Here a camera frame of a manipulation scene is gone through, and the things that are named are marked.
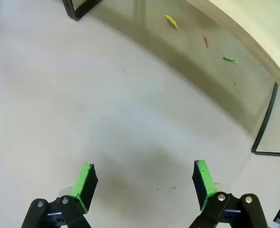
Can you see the right gripper green-padded left finger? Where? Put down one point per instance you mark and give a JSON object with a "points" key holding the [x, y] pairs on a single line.
{"points": [[85, 187]]}

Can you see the right gripper green-padded right finger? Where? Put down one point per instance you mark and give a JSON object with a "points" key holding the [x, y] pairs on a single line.
{"points": [[204, 187]]}

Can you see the yellow paper scrap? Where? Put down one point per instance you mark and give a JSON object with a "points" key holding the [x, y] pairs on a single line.
{"points": [[172, 21]]}

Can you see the wooden two-tier shelf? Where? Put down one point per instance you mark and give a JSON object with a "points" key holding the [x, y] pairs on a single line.
{"points": [[68, 9]]}

